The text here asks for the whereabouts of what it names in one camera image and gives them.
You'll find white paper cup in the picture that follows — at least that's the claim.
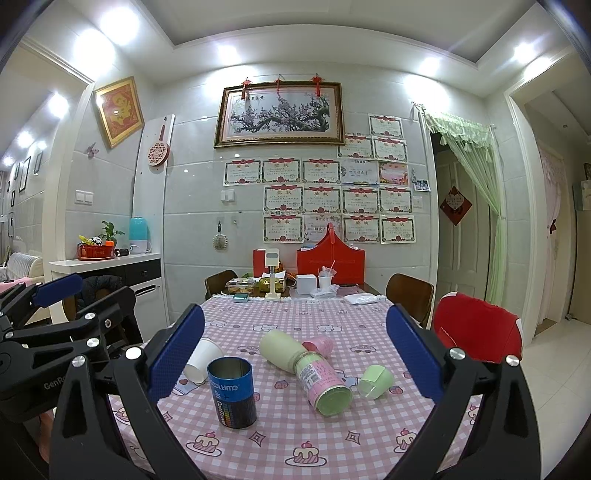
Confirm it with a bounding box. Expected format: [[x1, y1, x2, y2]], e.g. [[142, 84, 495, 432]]
[[182, 337, 225, 386]]

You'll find brown wooden chair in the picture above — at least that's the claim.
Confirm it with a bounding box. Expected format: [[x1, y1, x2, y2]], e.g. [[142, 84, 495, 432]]
[[385, 273, 435, 329], [204, 270, 240, 302]]

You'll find red wooden hanging ornament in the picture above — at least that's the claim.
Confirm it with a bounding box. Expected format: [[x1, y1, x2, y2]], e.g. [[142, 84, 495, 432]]
[[148, 122, 171, 173]]

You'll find white sofa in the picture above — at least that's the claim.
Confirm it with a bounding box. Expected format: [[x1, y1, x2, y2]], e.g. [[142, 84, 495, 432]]
[[0, 251, 44, 296]]

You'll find blue and white humidifier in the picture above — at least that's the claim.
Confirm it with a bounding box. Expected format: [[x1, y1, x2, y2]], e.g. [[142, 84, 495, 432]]
[[129, 217, 149, 256]]

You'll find blue metal cup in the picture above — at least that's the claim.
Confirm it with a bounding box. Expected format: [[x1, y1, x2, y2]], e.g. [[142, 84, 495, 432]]
[[206, 356, 258, 430]]

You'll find dark jacket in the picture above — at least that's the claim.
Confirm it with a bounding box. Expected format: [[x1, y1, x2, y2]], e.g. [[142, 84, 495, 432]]
[[76, 275, 125, 315]]

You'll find group of award certificates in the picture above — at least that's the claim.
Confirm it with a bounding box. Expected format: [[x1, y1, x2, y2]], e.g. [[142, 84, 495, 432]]
[[224, 113, 416, 245]]

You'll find framed plum blossom painting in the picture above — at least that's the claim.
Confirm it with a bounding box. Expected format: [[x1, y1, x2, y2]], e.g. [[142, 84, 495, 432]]
[[213, 82, 346, 149]]

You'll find white desk lamp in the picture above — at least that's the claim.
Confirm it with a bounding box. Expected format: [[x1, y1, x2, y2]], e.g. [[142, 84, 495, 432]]
[[264, 249, 283, 302]]

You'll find red fruit tray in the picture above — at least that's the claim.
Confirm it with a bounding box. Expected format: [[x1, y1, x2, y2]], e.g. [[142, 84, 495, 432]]
[[77, 235, 116, 262]]

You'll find red chair cover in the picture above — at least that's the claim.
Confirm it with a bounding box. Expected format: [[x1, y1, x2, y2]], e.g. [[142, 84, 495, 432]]
[[431, 292, 525, 363]]

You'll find cream insulated bottle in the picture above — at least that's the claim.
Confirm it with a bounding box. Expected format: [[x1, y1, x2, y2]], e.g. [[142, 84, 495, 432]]
[[259, 329, 308, 376]]

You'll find red storage basket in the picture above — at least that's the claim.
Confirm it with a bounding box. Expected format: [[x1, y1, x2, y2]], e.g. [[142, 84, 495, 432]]
[[296, 222, 367, 288]]

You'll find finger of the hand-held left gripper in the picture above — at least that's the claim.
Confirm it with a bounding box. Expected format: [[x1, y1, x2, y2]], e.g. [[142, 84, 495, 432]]
[[0, 273, 83, 326], [7, 286, 144, 363]]

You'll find plastic cup with straws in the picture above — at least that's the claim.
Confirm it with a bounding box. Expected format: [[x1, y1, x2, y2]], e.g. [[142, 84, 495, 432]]
[[318, 261, 337, 292]]

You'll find pink door curtain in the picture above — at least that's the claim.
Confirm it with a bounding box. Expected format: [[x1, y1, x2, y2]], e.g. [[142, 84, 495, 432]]
[[536, 141, 570, 324]]

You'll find light green cup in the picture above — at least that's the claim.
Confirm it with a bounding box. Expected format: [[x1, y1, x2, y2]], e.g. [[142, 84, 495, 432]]
[[358, 364, 394, 400]]

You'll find small pink cup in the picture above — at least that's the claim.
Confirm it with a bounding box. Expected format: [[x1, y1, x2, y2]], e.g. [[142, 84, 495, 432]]
[[301, 335, 334, 358]]

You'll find potted green plant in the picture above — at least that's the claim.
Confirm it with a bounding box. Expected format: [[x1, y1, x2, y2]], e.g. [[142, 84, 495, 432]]
[[100, 221, 125, 247]]

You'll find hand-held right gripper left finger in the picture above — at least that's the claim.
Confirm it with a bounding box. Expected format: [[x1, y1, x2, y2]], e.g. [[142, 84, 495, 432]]
[[48, 304, 206, 480]]

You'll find pink checked tablecloth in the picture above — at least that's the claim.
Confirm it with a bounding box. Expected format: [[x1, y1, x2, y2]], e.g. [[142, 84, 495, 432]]
[[108, 293, 483, 480]]

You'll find light green door curtain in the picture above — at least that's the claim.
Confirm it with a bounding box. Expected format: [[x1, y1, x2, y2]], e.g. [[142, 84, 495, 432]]
[[422, 107, 503, 317]]

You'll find pink and green cup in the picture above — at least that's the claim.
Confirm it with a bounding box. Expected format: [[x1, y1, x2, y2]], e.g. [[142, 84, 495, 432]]
[[294, 351, 354, 417]]

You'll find white plastic bag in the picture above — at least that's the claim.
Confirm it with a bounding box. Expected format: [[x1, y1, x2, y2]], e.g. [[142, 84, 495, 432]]
[[344, 292, 386, 306]]

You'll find framed red paper-cut picture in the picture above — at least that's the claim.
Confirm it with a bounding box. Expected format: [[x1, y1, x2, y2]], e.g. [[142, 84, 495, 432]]
[[93, 76, 145, 150]]

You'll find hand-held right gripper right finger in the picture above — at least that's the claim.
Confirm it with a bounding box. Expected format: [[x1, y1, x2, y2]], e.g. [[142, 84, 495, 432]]
[[385, 304, 541, 480]]

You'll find red diamond door sticker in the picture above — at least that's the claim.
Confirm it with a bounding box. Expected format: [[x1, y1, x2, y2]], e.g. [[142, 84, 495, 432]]
[[440, 185, 472, 227]]

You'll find white sideboard cabinet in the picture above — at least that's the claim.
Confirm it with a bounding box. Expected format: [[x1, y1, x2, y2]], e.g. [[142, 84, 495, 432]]
[[48, 251, 163, 344]]

